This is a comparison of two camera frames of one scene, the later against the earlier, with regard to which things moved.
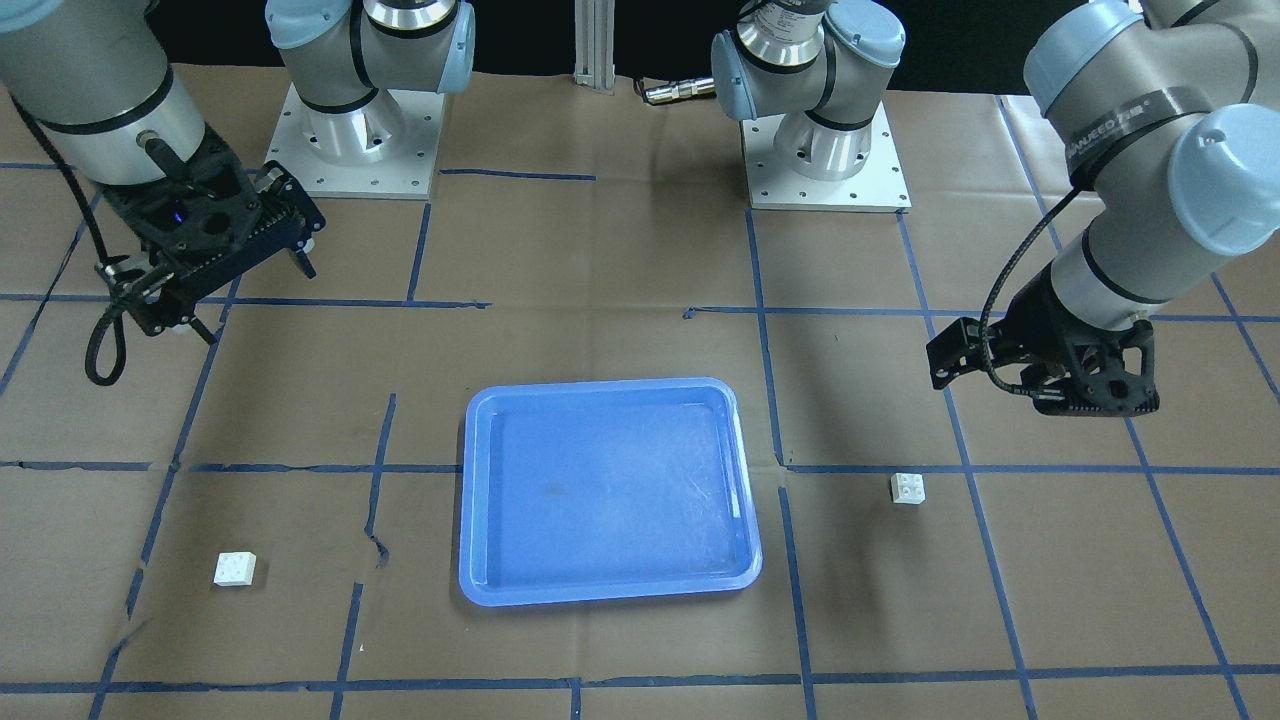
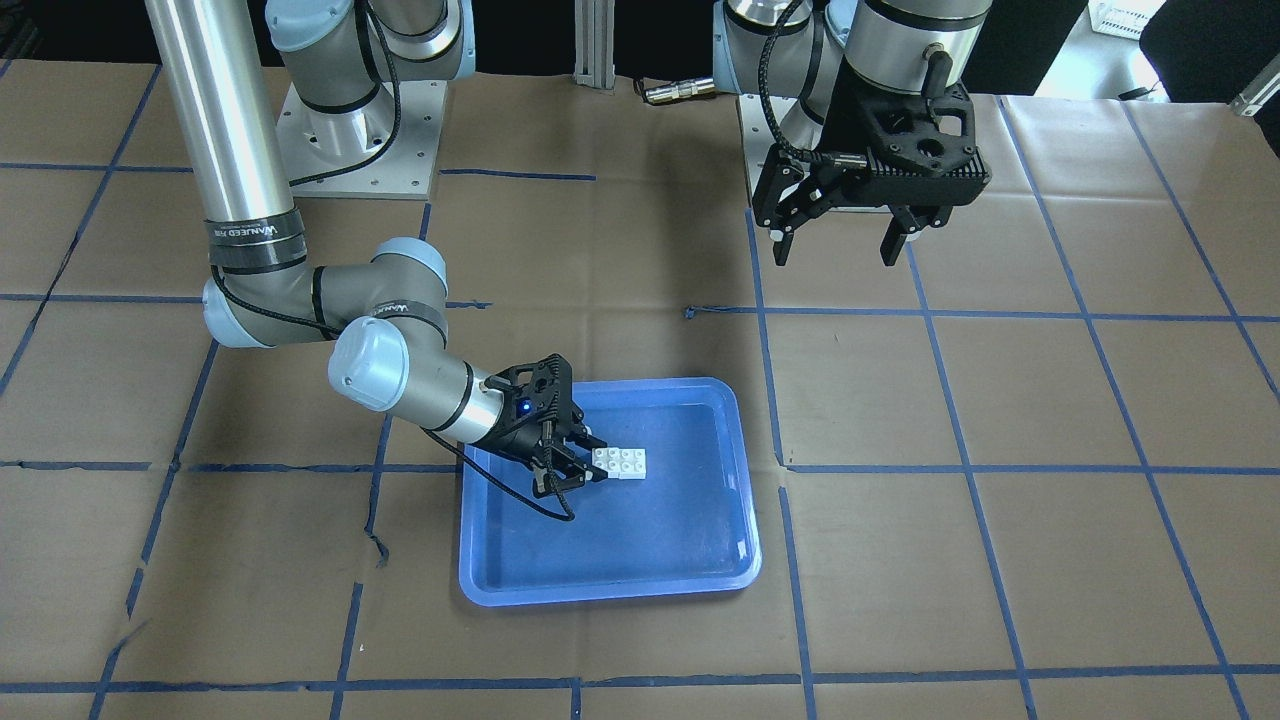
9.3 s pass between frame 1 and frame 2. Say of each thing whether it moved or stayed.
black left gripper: moved
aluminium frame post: stayed
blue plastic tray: stayed
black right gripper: moved
